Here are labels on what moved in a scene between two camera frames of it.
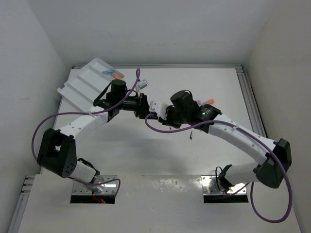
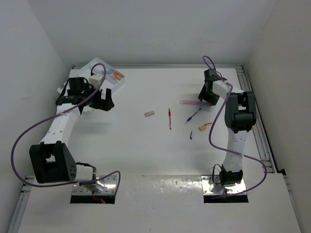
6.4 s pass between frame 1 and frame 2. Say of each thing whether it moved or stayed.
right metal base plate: stayed
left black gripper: moved
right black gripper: moved
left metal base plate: stayed
